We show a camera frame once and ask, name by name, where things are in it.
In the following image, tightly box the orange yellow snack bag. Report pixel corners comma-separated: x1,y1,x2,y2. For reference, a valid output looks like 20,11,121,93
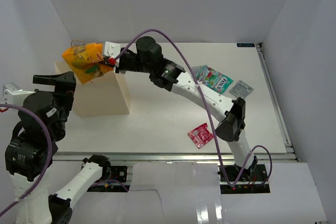
62,43,113,84

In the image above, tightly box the blue table label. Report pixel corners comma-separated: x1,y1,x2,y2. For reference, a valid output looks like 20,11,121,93
236,43,255,48

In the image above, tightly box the silver grey sachet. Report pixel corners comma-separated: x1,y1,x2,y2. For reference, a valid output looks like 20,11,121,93
229,80,254,99

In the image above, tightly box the aluminium front rail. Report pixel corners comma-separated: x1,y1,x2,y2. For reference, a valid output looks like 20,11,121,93
54,152,296,162

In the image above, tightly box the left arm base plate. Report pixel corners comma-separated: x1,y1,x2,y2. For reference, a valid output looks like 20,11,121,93
87,166,130,193

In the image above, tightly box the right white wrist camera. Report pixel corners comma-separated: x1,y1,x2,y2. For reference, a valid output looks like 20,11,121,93
102,41,121,62

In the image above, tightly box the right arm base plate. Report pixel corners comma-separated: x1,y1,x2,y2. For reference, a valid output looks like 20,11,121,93
217,164,270,195

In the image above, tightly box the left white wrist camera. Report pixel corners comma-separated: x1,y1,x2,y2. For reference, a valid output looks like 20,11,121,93
3,82,35,105

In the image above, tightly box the beige paper bag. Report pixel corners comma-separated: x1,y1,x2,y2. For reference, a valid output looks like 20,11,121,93
54,60,131,118

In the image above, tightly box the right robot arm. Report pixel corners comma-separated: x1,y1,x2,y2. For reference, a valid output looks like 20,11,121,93
102,36,258,182

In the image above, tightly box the teal fruit candy bag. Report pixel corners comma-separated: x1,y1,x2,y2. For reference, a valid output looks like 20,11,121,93
192,65,233,94

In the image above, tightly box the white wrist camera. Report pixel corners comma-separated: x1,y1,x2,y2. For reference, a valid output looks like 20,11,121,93
102,41,121,62
3,82,35,105

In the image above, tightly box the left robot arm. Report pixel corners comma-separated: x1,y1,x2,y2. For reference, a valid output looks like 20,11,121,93
1,71,111,223

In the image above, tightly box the red snack packet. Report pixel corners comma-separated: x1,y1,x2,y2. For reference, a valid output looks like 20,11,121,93
187,123,214,149

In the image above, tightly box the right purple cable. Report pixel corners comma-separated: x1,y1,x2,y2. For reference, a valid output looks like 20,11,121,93
115,29,274,188

